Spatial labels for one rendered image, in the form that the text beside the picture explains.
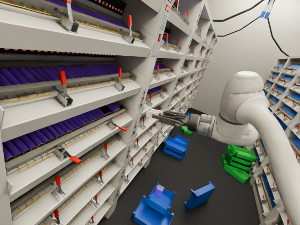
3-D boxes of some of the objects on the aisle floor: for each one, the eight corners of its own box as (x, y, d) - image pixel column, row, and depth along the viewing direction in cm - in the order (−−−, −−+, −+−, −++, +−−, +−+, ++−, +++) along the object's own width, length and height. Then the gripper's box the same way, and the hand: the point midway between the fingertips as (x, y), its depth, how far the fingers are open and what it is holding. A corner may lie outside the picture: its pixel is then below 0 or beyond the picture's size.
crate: (154, 188, 167) (157, 181, 166) (172, 199, 162) (175, 192, 161) (145, 203, 139) (148, 195, 138) (166, 217, 133) (170, 208, 132)
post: (114, 210, 137) (189, -61, 67) (107, 219, 128) (184, -78, 59) (96, 197, 142) (147, -64, 72) (88, 205, 134) (137, -80, 64)
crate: (207, 200, 172) (215, 187, 164) (189, 210, 155) (196, 196, 147) (202, 193, 178) (209, 181, 170) (183, 203, 160) (190, 189, 152)
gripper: (202, 110, 74) (154, 101, 82) (197, 122, 60) (140, 109, 68) (199, 125, 76) (153, 114, 85) (193, 139, 62) (139, 125, 71)
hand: (154, 114), depth 75 cm, fingers open, 3 cm apart
